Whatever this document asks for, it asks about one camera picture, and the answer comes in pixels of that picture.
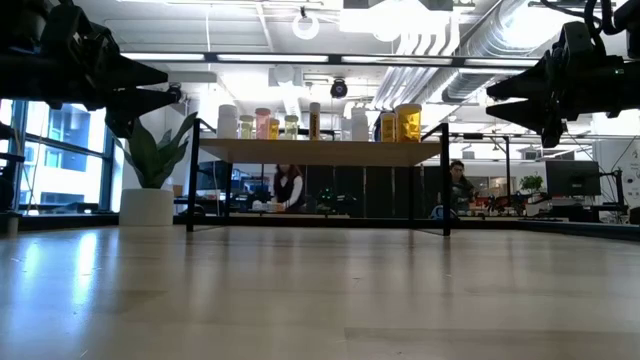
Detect black aluminium rig frame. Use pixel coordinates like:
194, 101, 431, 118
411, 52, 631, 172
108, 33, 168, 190
17, 212, 640, 243

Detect large amber bottle white cap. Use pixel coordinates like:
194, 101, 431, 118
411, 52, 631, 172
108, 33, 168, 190
394, 103, 423, 144

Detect wooden shelf black frame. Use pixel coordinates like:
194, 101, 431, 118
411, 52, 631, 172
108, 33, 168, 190
185, 118, 452, 237

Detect small potted green plant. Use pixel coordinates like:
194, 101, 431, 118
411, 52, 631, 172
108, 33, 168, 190
519, 173, 546, 217

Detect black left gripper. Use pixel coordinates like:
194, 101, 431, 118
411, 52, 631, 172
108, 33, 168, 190
42, 3, 175, 140

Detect white ceiling pipes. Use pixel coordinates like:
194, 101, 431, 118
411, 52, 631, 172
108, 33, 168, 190
372, 29, 454, 111

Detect white ring lamp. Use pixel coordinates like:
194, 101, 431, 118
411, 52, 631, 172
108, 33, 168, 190
291, 11, 321, 41

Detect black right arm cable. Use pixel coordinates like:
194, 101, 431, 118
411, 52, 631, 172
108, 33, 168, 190
539, 0, 617, 37

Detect black equipment stand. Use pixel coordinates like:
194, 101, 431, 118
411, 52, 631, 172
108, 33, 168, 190
0, 152, 26, 236

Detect silver ventilation duct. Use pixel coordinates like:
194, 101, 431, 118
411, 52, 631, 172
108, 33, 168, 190
439, 0, 566, 105

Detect person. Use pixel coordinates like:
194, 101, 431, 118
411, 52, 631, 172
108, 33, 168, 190
447, 159, 476, 216
272, 164, 306, 214

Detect slim tube yellow label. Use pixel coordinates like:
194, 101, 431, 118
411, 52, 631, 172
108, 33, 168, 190
309, 102, 322, 141

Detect black computer monitor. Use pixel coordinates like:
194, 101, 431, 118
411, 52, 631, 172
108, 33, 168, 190
544, 159, 603, 198

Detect black partition panels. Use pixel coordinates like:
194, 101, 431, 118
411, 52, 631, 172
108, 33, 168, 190
277, 164, 454, 219

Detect small amber vial white cap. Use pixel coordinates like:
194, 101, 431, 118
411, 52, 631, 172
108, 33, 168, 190
380, 111, 397, 143

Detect pink vial white cap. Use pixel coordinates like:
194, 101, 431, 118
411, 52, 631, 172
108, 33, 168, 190
254, 107, 272, 140

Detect long linear ceiling light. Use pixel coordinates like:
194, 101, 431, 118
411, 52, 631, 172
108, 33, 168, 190
119, 49, 541, 70

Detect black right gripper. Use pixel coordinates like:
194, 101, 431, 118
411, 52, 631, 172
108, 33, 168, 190
485, 52, 626, 149

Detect snake plant white pot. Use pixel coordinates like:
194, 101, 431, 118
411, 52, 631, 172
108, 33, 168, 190
113, 110, 199, 227

